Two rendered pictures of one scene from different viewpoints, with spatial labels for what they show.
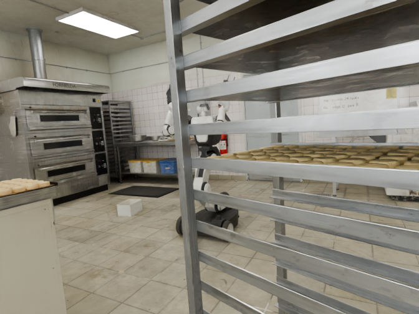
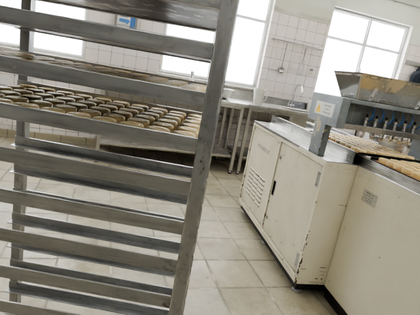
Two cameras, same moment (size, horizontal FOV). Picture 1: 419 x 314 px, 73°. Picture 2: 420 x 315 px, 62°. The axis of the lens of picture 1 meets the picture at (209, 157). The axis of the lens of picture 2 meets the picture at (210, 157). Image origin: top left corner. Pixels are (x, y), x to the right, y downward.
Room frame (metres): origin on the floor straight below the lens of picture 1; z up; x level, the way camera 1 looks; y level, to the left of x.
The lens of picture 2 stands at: (1.54, -0.73, 1.20)
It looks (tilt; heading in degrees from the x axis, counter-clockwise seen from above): 14 degrees down; 133
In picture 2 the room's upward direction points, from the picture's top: 10 degrees clockwise
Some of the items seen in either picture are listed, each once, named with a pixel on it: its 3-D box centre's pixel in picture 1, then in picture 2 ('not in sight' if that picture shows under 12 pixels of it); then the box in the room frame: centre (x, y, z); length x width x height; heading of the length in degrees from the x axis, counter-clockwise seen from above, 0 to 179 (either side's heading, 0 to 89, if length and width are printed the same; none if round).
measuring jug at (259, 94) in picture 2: not in sight; (259, 96); (-1.21, 2.89, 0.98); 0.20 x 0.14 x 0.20; 11
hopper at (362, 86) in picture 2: not in sight; (386, 92); (0.78, 1.43, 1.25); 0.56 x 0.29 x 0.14; 57
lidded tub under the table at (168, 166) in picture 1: (172, 165); not in sight; (5.81, 0.78, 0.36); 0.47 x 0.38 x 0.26; 153
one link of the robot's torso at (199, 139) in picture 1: (207, 129); not in sight; (2.97, 0.00, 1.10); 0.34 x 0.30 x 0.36; 61
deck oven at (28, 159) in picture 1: (57, 143); not in sight; (5.05, 2.70, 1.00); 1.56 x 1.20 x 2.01; 151
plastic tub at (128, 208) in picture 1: (130, 207); not in sight; (3.82, 1.15, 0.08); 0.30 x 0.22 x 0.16; 161
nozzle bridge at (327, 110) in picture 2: not in sight; (374, 132); (0.78, 1.43, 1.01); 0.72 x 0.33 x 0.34; 57
